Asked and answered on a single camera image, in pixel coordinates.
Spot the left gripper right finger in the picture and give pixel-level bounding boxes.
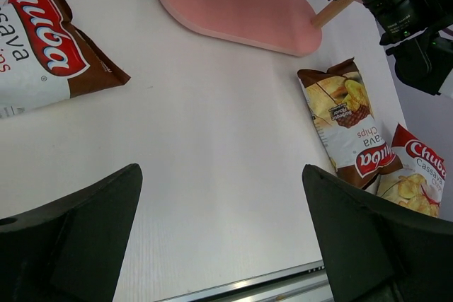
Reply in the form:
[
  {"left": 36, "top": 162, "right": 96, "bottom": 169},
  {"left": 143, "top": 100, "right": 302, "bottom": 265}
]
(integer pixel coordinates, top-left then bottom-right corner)
[{"left": 302, "top": 164, "right": 452, "bottom": 301}]

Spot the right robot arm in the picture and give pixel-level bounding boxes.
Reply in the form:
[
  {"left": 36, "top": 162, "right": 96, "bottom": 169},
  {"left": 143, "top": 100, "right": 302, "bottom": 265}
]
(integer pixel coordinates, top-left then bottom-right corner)
[{"left": 361, "top": 0, "right": 452, "bottom": 97}]

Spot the pink three-tier shelf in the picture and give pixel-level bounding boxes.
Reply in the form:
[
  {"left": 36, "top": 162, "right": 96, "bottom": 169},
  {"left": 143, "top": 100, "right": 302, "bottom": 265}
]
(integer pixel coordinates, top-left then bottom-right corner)
[{"left": 159, "top": 0, "right": 353, "bottom": 57}]

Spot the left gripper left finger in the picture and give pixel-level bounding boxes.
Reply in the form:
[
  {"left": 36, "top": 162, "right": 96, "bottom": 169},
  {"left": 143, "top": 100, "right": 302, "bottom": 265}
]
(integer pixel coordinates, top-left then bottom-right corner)
[{"left": 1, "top": 163, "right": 143, "bottom": 301}]

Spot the red chips bag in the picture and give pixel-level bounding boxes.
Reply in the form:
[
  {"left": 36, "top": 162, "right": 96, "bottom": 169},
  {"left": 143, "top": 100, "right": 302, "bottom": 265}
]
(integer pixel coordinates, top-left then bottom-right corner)
[{"left": 377, "top": 125, "right": 447, "bottom": 218}]

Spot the brown chips bag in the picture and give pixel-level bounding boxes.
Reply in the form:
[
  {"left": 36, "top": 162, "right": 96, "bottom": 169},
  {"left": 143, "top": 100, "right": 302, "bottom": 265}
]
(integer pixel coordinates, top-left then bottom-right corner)
[
  {"left": 1, "top": 0, "right": 130, "bottom": 118},
  {"left": 297, "top": 58, "right": 403, "bottom": 189}
]

